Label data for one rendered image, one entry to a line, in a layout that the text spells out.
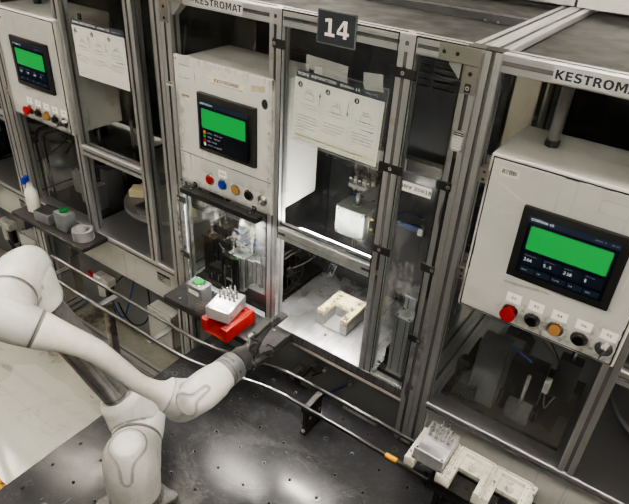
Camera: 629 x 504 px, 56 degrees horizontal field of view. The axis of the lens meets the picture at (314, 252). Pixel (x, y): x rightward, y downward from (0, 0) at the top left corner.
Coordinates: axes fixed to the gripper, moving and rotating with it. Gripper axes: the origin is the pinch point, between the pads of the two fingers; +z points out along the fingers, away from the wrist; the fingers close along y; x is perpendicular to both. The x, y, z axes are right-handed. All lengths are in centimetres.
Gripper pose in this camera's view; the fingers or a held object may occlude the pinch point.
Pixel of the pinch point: (279, 328)
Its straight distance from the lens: 188.7
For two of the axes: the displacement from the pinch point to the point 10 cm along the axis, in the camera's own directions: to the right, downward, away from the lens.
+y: 0.5, -8.4, -5.4
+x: -8.1, -3.5, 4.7
